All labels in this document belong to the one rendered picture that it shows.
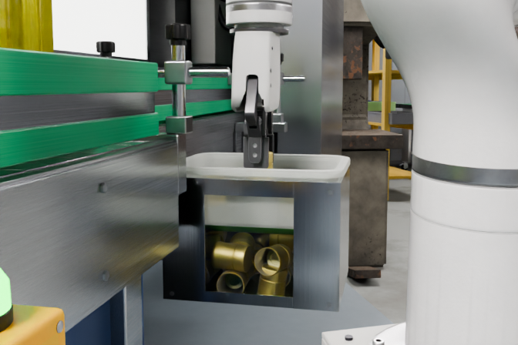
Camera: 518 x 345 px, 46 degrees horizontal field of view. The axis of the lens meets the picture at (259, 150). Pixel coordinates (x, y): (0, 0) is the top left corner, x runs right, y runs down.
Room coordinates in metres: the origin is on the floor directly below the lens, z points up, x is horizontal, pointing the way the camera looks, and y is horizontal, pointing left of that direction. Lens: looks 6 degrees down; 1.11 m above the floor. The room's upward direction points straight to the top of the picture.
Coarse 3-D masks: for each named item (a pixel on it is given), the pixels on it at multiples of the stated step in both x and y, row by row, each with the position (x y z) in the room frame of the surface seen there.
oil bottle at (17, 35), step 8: (0, 0) 0.59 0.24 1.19; (8, 0) 0.60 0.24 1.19; (16, 0) 0.62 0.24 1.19; (0, 8) 0.59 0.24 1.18; (8, 8) 0.60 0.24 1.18; (16, 8) 0.62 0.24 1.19; (0, 16) 0.59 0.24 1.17; (8, 16) 0.60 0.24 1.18; (16, 16) 0.62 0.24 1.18; (0, 24) 0.59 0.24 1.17; (8, 24) 0.60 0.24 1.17; (16, 24) 0.62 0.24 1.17; (0, 32) 0.59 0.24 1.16; (8, 32) 0.60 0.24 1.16; (16, 32) 0.61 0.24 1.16; (0, 40) 0.59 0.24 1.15; (8, 40) 0.60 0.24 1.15; (16, 40) 0.61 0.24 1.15; (8, 48) 0.60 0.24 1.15; (16, 48) 0.61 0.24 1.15
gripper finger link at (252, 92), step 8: (248, 80) 0.75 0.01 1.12; (256, 80) 0.75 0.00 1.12; (248, 88) 0.75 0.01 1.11; (256, 88) 0.74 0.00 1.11; (248, 96) 0.74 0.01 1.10; (256, 96) 0.74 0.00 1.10; (248, 104) 0.73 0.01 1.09; (256, 104) 0.74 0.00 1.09; (248, 112) 0.73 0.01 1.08; (256, 112) 0.74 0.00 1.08; (248, 120) 0.74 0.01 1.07; (256, 120) 0.74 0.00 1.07
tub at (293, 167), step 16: (192, 160) 0.84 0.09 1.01; (208, 160) 0.90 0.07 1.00; (224, 160) 0.90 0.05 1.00; (240, 160) 0.89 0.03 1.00; (288, 160) 0.88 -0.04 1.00; (304, 160) 0.87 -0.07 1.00; (320, 160) 0.87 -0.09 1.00; (336, 160) 0.86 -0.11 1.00; (192, 176) 0.75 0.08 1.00; (208, 176) 0.75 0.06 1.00; (224, 176) 0.74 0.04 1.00; (240, 176) 0.74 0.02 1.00; (256, 176) 0.73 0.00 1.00; (272, 176) 0.72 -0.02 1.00; (288, 176) 0.72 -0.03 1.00; (304, 176) 0.71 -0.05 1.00; (320, 176) 0.71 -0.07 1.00; (336, 176) 0.71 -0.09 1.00
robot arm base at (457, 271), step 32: (416, 192) 0.50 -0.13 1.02; (448, 192) 0.47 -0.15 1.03; (480, 192) 0.46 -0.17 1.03; (512, 192) 0.45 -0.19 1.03; (416, 224) 0.50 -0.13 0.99; (448, 224) 0.47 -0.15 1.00; (480, 224) 0.46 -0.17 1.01; (512, 224) 0.45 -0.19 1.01; (416, 256) 0.50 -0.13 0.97; (448, 256) 0.47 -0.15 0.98; (480, 256) 0.46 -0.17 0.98; (512, 256) 0.46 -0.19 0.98; (416, 288) 0.50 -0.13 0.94; (448, 288) 0.47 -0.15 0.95; (480, 288) 0.46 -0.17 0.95; (512, 288) 0.46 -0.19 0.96; (416, 320) 0.50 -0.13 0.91; (448, 320) 0.47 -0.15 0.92; (480, 320) 0.46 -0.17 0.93; (512, 320) 0.46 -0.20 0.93
